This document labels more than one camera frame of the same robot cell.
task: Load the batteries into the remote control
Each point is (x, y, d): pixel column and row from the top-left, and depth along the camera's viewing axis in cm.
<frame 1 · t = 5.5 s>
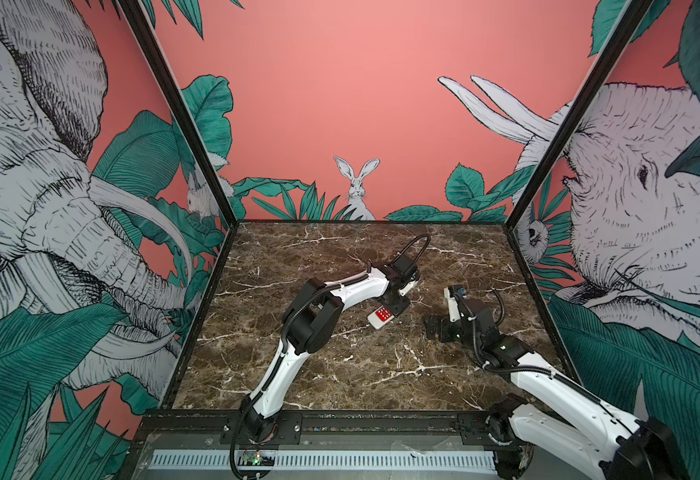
left hand: (399, 301, 95), fingers open
right hand: (433, 312, 83), fingers open
white remote control: (380, 317, 95), point 2 cm above the table

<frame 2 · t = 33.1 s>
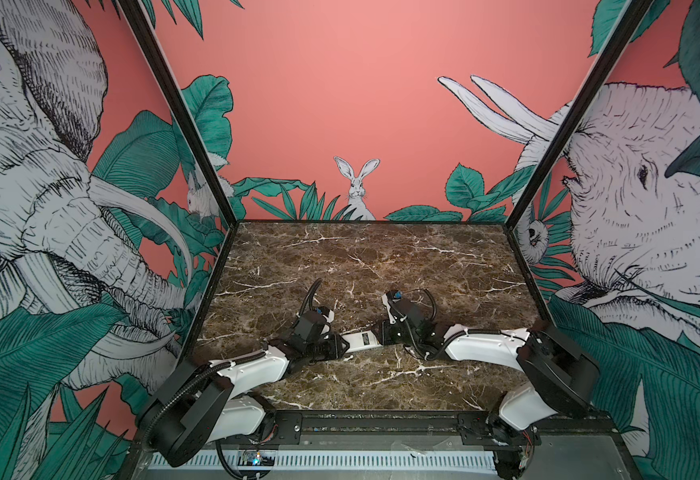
left hand: (348, 343, 86), fingers open
right hand: (369, 327, 85), fingers open
white remote control: (360, 339, 90), point 2 cm above the table

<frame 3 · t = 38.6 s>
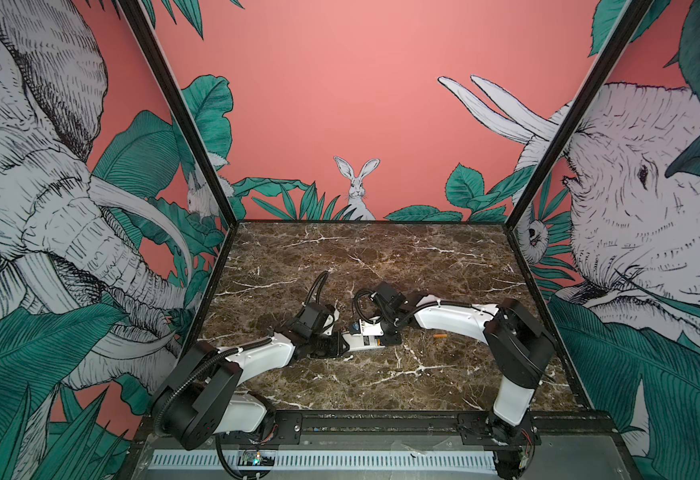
left hand: (348, 344, 86), fingers open
right hand: (372, 329, 89), fingers closed
the named things where they were.

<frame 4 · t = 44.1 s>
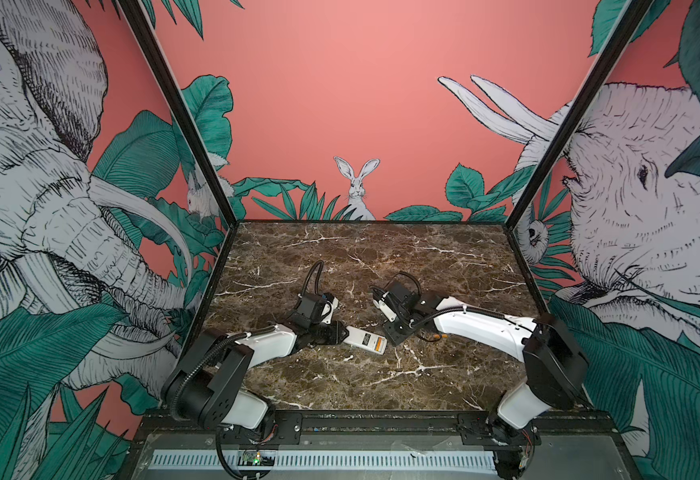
left hand: (347, 329, 88), fingers open
right hand: (388, 327, 85), fingers open
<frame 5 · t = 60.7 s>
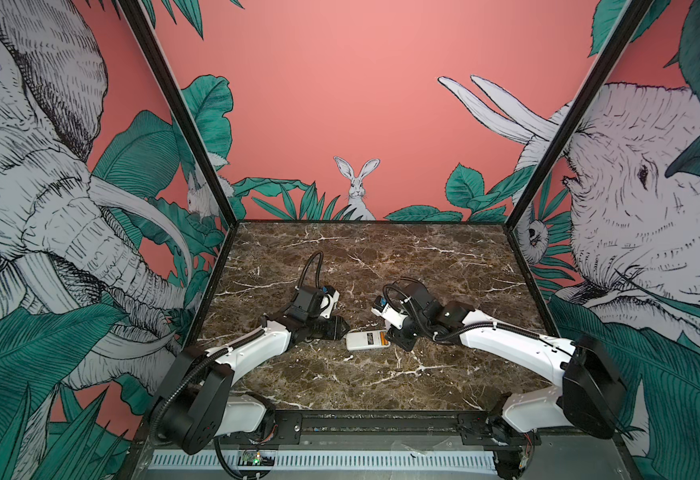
left hand: (345, 323, 86), fingers open
right hand: (386, 329, 81), fingers open
